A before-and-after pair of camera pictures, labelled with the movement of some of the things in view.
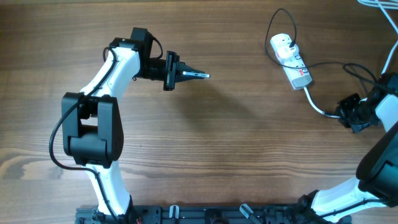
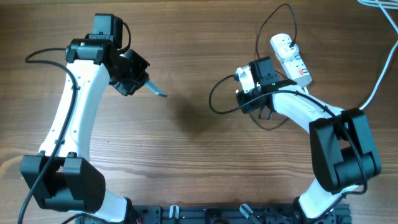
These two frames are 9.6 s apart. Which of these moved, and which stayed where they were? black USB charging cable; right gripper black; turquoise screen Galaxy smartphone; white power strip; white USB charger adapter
Moved: black USB charging cable; turquoise screen Galaxy smartphone; right gripper black
Stayed: white USB charger adapter; white power strip
